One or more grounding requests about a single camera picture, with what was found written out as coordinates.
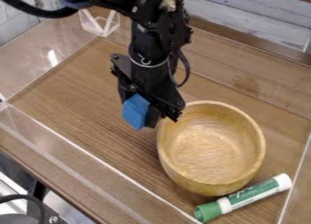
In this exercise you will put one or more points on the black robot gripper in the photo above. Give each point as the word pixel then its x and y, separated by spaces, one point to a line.
pixel 152 81

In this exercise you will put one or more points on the blue rectangular block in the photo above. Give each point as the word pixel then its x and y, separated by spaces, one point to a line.
pixel 135 109

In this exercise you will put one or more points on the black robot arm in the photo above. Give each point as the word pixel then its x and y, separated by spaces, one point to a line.
pixel 160 28

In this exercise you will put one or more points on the brown wooden bowl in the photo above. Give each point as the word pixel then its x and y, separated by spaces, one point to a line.
pixel 211 151

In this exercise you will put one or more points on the green white marker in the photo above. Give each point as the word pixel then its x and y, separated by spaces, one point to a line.
pixel 249 195

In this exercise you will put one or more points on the clear acrylic tray wall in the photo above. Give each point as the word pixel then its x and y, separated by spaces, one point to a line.
pixel 62 129

